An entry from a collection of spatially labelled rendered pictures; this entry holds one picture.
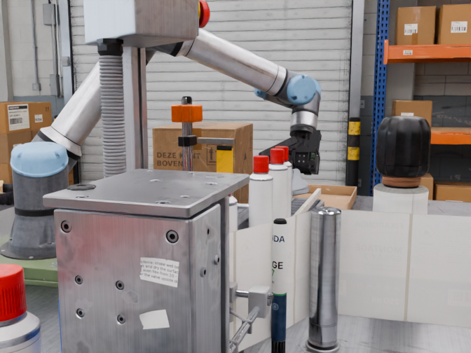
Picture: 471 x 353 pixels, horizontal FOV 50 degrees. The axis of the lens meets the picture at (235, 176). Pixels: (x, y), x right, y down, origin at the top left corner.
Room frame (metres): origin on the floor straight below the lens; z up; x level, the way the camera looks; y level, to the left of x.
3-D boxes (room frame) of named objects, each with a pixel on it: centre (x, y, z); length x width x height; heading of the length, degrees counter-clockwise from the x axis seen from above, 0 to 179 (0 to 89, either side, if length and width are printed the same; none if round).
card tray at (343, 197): (1.77, -0.29, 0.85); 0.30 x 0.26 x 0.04; 162
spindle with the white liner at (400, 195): (0.80, -0.27, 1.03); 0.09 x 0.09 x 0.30
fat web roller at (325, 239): (0.63, -0.12, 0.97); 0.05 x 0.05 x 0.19
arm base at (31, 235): (1.11, 0.44, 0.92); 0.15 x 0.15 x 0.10
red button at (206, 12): (0.74, 0.05, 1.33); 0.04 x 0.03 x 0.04; 37
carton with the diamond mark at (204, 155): (1.55, 0.09, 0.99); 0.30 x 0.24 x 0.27; 169
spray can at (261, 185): (1.05, -0.05, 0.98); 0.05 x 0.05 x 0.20
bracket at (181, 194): (0.39, 0.06, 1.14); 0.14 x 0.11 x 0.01; 162
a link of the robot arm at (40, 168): (1.12, 0.44, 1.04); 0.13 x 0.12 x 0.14; 18
